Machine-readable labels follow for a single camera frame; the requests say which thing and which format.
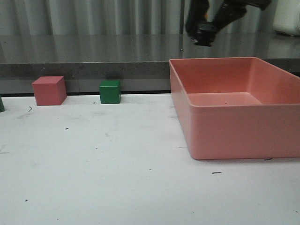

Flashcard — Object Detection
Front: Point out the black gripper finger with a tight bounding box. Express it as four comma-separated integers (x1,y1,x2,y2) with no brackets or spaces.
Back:
185,0,209,39
212,2,247,35

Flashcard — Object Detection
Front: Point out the yellow push button switch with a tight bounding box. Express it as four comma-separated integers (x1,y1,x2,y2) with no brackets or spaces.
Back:
194,21,218,47

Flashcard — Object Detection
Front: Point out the white appliance in background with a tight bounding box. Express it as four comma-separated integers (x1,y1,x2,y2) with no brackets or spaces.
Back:
273,0,300,36

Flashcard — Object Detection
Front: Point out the grey stone ledge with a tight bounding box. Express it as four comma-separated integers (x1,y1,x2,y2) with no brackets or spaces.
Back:
0,33,300,96

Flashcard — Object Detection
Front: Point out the pink plastic bin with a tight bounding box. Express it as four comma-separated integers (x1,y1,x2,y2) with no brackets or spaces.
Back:
169,57,300,160

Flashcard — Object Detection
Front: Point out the green cube block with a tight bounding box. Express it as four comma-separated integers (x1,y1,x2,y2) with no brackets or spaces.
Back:
99,80,121,104

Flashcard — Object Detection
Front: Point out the pink cube block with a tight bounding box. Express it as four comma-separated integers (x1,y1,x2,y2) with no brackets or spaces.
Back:
32,76,67,106

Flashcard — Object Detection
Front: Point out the dark green block at edge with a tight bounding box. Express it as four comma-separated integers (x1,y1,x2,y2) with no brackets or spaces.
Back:
0,97,5,112

